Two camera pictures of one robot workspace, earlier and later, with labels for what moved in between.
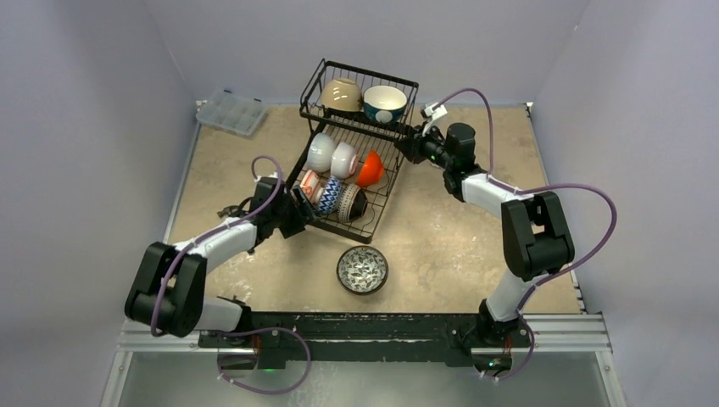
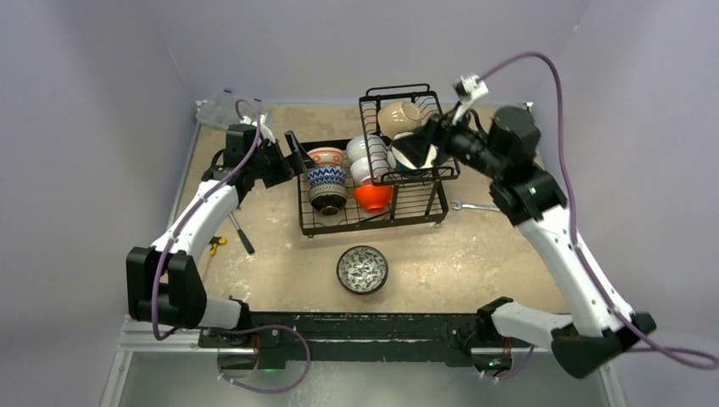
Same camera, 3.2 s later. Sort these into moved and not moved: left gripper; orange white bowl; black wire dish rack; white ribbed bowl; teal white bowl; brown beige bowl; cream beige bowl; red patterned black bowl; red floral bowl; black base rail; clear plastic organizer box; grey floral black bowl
Moved: black wire dish rack; teal white bowl; red floral bowl; left gripper; cream beige bowl; red patterned black bowl; brown beige bowl; orange white bowl; white ribbed bowl
Not moved: grey floral black bowl; clear plastic organizer box; black base rail
